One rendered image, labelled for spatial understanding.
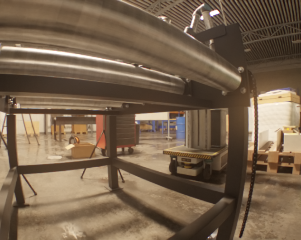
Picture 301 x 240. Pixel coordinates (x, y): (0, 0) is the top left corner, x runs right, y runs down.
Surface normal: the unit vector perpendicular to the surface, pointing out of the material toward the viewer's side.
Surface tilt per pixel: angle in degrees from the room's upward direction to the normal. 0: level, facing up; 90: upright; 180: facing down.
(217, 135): 90
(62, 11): 121
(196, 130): 90
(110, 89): 90
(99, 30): 132
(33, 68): 115
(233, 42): 90
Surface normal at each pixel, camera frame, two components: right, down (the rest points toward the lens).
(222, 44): -0.76, 0.00
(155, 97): 0.65, -0.01
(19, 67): 0.59, 0.41
